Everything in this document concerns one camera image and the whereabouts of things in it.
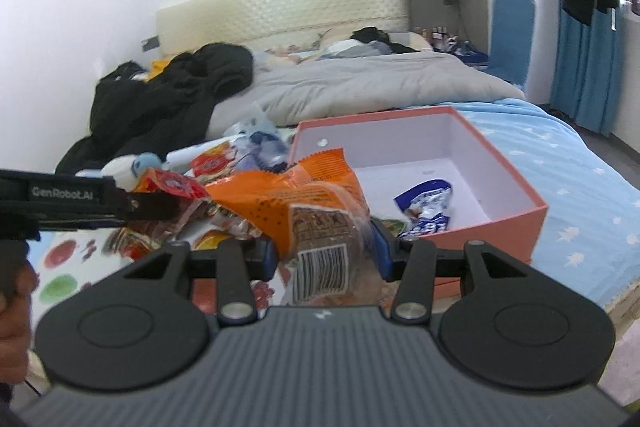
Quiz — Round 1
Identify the white bottle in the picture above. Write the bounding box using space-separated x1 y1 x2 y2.
164 139 236 168

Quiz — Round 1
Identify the pink cardboard box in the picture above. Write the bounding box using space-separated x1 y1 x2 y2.
287 105 549 303

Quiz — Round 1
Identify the clear plastic bag blue print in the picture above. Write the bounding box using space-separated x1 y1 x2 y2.
220 107 292 172

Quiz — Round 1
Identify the person's left hand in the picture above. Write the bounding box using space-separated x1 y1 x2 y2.
0 242 39 384

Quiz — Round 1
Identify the blue white snack packet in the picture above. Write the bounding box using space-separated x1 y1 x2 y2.
392 179 454 239

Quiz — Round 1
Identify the black clothing on pillow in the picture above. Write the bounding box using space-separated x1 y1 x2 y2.
350 27 417 55

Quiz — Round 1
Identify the pink pillow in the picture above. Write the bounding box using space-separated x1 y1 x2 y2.
300 27 432 60

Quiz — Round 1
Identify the group of small bottles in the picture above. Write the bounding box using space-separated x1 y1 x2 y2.
422 24 469 54

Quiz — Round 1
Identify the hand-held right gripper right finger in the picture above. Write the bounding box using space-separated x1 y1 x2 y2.
372 221 531 324

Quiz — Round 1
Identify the blue chair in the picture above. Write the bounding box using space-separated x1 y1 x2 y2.
487 0 537 88

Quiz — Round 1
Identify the cream quilted headboard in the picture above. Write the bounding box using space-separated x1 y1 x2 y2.
156 0 406 56

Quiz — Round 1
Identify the blue white penguin plush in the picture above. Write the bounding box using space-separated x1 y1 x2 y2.
100 153 166 194

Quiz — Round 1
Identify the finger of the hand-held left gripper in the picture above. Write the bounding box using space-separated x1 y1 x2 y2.
117 190 182 224

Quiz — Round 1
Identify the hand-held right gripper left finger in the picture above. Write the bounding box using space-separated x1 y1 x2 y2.
120 238 279 326

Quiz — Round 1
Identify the red snack packet round print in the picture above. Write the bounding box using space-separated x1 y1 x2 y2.
132 168 211 208

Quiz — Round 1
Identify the grey duvet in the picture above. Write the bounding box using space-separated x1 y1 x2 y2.
207 52 526 128

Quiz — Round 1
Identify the clear packet red label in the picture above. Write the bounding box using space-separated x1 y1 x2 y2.
192 147 239 182

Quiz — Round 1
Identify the orange snack packet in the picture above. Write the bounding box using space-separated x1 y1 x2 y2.
205 147 374 306

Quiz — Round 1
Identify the blue curtain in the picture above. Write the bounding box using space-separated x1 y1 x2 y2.
550 0 623 136

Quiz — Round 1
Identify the pile of clothes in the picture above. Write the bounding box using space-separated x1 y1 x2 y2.
97 62 151 84

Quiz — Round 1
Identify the black jacket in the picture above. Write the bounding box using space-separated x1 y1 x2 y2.
55 43 254 176

